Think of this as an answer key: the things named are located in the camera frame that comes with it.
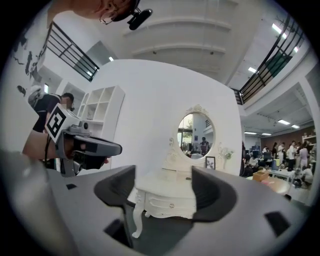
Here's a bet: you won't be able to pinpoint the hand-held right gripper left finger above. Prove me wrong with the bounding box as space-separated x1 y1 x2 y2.
94 164 137 208

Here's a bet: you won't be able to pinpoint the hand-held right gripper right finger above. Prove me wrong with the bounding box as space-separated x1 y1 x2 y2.
191 166 237 223

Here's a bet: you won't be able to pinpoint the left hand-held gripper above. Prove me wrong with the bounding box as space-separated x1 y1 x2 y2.
44 102 123 177

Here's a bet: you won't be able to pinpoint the cream vanity table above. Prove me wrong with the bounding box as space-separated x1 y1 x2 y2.
131 167 237 239

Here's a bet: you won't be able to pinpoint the person's left forearm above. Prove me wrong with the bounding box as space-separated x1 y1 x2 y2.
22 129 59 161

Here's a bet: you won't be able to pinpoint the white flowers in vase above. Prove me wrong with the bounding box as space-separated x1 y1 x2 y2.
221 147 236 171

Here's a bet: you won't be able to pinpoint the small wooden box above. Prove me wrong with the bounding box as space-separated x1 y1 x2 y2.
252 169 270 181

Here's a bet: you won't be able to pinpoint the white shelf unit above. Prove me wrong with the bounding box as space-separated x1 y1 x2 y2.
77 85 126 141

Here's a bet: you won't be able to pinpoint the round wooden side table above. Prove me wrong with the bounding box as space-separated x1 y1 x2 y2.
246 176 292 196

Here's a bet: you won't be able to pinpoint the low white table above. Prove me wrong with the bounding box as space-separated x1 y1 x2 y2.
268 169 296 184

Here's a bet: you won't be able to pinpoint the black balcony railing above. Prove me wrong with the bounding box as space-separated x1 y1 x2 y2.
46 21 100 83
232 14 307 106

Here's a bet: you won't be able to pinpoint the person's glasses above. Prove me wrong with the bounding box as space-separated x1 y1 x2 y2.
99 0 123 25

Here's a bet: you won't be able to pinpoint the person's head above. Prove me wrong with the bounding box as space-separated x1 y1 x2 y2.
70 0 141 26

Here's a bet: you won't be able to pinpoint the black picture frame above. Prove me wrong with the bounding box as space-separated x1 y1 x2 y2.
205 156 216 171

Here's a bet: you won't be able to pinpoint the oval mirror white carved frame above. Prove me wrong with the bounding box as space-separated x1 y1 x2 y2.
163 104 227 173

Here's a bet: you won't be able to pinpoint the black map wall decal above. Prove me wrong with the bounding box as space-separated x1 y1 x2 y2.
12 32 48 98

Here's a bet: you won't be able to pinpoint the black head camera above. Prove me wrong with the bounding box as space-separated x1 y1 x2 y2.
126 8 154 31

